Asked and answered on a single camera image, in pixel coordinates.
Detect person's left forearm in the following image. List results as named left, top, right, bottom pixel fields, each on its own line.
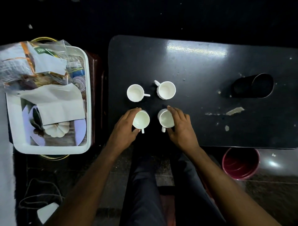
left=44, top=142, right=127, bottom=226

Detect clear plastic bag of packets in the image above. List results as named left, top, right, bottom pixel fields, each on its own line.
left=0, top=40, right=85, bottom=94

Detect white plastic tray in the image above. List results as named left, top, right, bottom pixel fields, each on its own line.
left=6, top=45, right=92, bottom=155

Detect person's dark trousers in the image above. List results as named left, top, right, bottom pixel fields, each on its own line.
left=120, top=143, right=228, bottom=226

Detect clear glass jar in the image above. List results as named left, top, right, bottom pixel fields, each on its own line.
left=72, top=76, right=87, bottom=92

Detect person's right hand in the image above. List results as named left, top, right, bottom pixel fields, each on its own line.
left=166, top=106, right=201, bottom=154

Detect white box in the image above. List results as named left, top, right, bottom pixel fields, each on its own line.
left=37, top=202, right=60, bottom=224

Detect purple round plate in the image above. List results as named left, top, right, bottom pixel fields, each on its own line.
left=28, top=105, right=87, bottom=147

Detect black cable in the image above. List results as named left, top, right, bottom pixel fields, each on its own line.
left=18, top=178, right=65, bottom=210

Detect gold-rimmed round tray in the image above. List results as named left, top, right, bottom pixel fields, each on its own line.
left=30, top=36, right=71, bottom=161

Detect white paper napkin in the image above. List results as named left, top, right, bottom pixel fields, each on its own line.
left=19, top=83, right=86, bottom=126

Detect blue-lidded jar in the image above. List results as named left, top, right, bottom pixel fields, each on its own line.
left=70, top=68, right=86, bottom=79

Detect black metal tumbler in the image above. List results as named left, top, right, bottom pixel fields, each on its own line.
left=231, top=73, right=275, bottom=99

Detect white cloth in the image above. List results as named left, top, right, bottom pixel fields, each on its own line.
left=0, top=93, right=17, bottom=226

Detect white ceramic cup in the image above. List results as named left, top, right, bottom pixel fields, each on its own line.
left=132, top=110, right=150, bottom=134
left=127, top=84, right=151, bottom=102
left=158, top=109, right=175, bottom=133
left=154, top=80, right=176, bottom=100

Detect white pumpkin-shaped lid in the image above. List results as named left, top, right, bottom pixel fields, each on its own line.
left=43, top=121, right=70, bottom=138

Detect red plastic bucket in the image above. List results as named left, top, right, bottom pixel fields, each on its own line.
left=222, top=148, right=260, bottom=181

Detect dark brown stool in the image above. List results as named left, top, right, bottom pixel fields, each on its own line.
left=83, top=50, right=108, bottom=147

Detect person's left hand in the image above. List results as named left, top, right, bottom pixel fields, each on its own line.
left=108, top=108, right=142, bottom=152

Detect person's right forearm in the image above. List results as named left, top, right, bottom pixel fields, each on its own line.
left=185, top=146, right=282, bottom=226

